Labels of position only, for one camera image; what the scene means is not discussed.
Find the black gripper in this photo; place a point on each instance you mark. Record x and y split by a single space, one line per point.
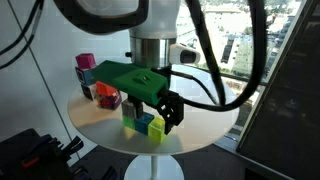
163 73

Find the yellow translucent block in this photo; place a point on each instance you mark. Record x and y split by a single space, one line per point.
156 130

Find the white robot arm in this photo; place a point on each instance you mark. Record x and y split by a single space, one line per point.
153 23

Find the blue block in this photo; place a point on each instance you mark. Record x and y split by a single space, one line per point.
144 123

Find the green block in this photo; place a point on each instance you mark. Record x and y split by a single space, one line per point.
128 122

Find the orange block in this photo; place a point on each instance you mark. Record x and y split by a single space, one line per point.
106 89

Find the magenta block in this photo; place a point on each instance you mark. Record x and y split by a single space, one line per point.
85 61

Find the purple red patterned cube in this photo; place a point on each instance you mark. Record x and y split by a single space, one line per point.
111 101

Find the dark blue patterned cube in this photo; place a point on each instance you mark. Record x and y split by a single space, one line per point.
85 76

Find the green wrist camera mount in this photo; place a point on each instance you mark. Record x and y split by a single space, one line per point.
133 81

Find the white round table pedestal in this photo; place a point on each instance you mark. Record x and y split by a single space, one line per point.
153 170

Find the black window frame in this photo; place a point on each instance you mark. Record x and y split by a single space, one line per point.
281 56

